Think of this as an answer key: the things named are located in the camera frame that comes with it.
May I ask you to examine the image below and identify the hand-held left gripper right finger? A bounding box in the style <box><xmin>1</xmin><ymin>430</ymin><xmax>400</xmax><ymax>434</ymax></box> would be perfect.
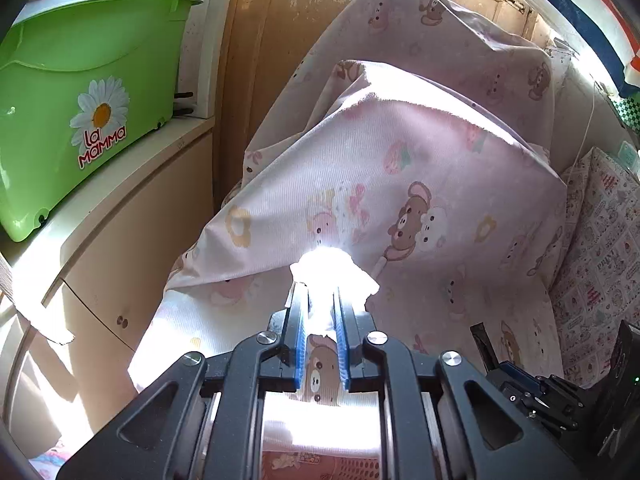
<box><xmin>332</xmin><ymin>286</ymin><xmax>581</xmax><ymax>480</ymax></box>

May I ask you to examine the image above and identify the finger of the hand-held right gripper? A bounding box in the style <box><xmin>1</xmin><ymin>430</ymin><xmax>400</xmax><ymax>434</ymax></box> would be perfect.
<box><xmin>486</xmin><ymin>361</ymin><xmax>588</xmax><ymax>441</ymax></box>

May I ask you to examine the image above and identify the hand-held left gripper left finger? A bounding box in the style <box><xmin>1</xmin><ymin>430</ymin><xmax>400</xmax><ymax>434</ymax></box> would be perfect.
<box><xmin>57</xmin><ymin>282</ymin><xmax>313</xmax><ymax>480</ymax></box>

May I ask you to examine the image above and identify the white tissue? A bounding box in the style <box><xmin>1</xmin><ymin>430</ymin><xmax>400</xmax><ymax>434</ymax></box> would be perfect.
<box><xmin>290</xmin><ymin>247</ymin><xmax>379</xmax><ymax>336</ymax></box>

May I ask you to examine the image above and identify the patterned pink cushion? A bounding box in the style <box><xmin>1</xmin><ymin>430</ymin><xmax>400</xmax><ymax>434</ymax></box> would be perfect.
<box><xmin>550</xmin><ymin>147</ymin><xmax>640</xmax><ymax>386</ymax></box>

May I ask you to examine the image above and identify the white cabinet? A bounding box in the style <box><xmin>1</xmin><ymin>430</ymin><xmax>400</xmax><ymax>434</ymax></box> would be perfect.
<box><xmin>0</xmin><ymin>115</ymin><xmax>221</xmax><ymax>456</ymax></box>

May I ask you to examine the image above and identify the pink bear print cloth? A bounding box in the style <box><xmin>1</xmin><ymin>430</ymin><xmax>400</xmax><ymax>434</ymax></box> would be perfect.
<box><xmin>127</xmin><ymin>0</ymin><xmax>568</xmax><ymax>466</ymax></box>

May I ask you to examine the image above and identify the green checked cloth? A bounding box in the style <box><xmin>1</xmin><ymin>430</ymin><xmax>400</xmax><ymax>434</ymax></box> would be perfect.
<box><xmin>612</xmin><ymin>95</ymin><xmax>640</xmax><ymax>136</ymax></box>

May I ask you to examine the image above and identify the wooden door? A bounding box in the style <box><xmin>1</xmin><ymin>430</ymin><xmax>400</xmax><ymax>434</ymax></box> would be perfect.
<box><xmin>215</xmin><ymin>0</ymin><xmax>541</xmax><ymax>201</ymax></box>

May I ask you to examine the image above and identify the green plastic storage bin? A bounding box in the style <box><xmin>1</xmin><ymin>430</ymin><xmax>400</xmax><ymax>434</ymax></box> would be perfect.
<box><xmin>0</xmin><ymin>0</ymin><xmax>193</xmax><ymax>243</ymax></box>

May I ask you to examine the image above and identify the striped blue cloth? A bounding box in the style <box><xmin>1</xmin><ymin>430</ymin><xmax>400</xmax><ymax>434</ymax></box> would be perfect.
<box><xmin>510</xmin><ymin>0</ymin><xmax>640</xmax><ymax>96</ymax></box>

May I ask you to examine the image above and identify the white cable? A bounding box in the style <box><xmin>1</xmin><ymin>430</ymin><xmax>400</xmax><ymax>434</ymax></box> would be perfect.
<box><xmin>575</xmin><ymin>75</ymin><xmax>602</xmax><ymax>171</ymax></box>

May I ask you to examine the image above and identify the white shelf frame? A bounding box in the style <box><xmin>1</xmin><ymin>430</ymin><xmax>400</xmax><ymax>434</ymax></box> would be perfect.
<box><xmin>172</xmin><ymin>0</ymin><xmax>228</xmax><ymax>121</ymax></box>

